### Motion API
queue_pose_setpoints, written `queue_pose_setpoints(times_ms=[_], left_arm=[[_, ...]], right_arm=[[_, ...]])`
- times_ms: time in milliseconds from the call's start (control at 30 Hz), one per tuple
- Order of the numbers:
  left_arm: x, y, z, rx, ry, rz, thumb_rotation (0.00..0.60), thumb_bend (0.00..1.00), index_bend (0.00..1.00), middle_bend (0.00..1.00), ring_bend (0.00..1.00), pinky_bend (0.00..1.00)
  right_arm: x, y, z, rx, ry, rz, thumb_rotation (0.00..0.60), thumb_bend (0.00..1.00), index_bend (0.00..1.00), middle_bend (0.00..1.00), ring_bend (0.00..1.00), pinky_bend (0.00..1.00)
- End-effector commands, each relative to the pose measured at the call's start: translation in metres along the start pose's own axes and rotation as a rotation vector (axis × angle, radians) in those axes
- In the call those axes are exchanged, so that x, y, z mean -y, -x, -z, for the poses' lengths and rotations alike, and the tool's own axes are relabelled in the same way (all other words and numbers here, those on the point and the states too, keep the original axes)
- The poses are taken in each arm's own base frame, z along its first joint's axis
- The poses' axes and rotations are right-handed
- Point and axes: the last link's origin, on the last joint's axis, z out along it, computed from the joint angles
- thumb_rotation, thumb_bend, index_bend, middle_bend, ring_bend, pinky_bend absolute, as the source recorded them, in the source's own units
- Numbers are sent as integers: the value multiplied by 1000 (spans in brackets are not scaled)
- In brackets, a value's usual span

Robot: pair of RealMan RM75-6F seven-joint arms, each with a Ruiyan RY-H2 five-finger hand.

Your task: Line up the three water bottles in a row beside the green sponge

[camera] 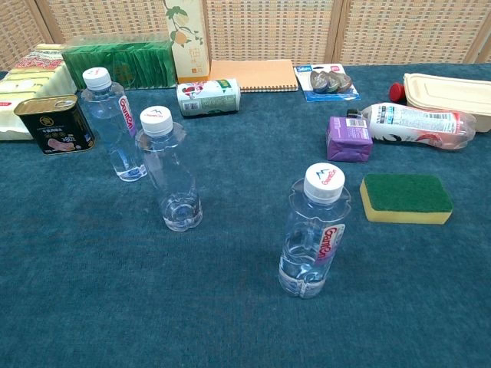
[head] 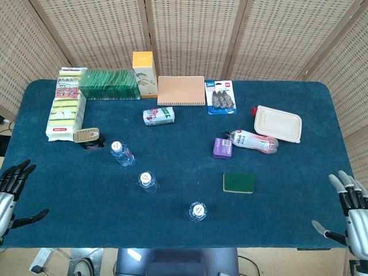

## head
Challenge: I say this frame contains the green yellow scrub sponge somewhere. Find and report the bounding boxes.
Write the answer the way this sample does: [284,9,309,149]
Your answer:
[223,172,255,194]

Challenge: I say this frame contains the blue table cloth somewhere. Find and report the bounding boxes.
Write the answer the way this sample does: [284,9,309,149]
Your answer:
[0,79,357,250]

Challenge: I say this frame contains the dark robot base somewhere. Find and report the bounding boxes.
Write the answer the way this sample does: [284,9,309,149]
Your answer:
[114,247,240,276]

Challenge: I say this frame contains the white power strip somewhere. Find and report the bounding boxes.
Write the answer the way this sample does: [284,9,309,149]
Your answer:
[29,248,55,274]

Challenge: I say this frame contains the small purple box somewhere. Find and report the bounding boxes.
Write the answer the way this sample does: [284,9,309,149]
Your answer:
[212,137,234,159]

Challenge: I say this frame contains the grey caster wheel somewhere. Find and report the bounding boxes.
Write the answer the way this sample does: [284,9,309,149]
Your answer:
[74,258,94,276]

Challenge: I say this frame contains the woven wicker folding screen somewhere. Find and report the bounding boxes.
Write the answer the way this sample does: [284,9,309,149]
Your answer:
[0,0,368,187]

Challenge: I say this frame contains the yellow sponge multipack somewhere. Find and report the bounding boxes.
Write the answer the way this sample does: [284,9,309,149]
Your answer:
[45,67,88,143]

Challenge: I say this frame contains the black gold luncheon meat tin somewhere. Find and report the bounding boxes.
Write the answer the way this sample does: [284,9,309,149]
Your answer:
[72,127,107,151]

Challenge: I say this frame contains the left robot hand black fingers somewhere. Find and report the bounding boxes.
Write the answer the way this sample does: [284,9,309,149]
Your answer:
[0,159,49,245]

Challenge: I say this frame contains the right robot hand grey fingertips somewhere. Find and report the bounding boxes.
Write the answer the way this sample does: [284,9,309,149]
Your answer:
[312,170,368,259]

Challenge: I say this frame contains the white green drink can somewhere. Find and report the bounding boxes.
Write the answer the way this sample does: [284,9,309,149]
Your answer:
[143,106,176,127]

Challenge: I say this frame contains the clear box green sachets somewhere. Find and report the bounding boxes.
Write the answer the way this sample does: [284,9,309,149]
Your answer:
[78,68,141,101]

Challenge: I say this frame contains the beige lidded food container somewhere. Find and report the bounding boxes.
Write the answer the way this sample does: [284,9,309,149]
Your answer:
[253,105,303,144]

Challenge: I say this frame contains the orange spiral notebook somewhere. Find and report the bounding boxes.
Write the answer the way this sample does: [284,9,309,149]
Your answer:
[156,75,206,107]

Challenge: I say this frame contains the clear water bottle white cap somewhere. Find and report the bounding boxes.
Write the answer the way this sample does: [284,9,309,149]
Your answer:
[188,201,208,224]
[137,171,160,194]
[110,140,136,168]

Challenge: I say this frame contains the blue tape measure blister pack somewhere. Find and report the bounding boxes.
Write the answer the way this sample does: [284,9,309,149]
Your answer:
[204,80,238,116]

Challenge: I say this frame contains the tall orange white carton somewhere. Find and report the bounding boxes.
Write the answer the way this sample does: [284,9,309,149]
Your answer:
[132,51,159,99]

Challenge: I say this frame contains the pink white squeeze bottle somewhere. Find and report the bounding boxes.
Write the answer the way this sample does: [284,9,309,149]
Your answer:
[224,129,280,155]

